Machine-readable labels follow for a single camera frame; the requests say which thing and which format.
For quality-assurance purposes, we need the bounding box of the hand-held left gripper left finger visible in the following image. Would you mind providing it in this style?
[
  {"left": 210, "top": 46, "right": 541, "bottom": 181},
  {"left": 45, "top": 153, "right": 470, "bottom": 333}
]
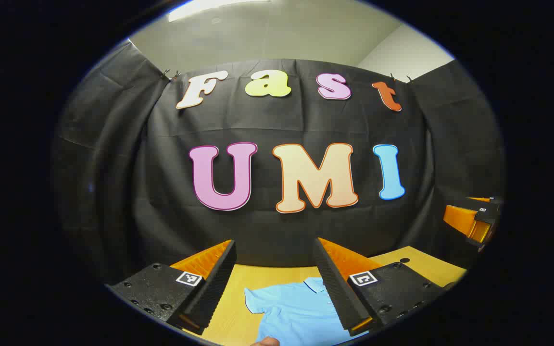
[{"left": 105, "top": 239, "right": 238, "bottom": 336}]

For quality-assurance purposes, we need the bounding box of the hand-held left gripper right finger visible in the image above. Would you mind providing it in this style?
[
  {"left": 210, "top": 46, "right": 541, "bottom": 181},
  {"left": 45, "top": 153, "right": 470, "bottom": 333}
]
[{"left": 312, "top": 237, "right": 451, "bottom": 337}]

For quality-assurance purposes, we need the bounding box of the light blue polo T-shirt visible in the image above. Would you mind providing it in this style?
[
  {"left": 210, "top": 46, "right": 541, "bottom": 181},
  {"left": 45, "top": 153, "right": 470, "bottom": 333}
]
[{"left": 244, "top": 276, "right": 369, "bottom": 346}]

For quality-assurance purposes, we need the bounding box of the black backdrop cloth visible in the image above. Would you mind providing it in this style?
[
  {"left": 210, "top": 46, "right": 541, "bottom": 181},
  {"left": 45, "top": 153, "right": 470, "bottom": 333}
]
[{"left": 51, "top": 38, "right": 506, "bottom": 289}]

